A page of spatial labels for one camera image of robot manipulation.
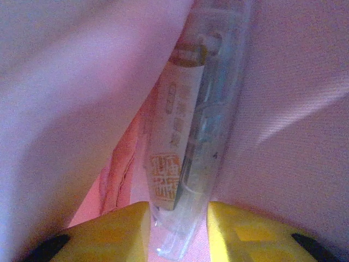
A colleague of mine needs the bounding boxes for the pink student backpack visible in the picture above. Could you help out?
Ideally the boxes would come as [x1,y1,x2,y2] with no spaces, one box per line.
[0,0,349,262]

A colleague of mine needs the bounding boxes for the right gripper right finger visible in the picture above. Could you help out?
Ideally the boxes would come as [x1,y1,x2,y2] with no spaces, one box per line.
[207,201,339,262]

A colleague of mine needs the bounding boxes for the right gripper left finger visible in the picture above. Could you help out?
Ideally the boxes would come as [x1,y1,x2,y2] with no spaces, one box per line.
[27,201,151,262]

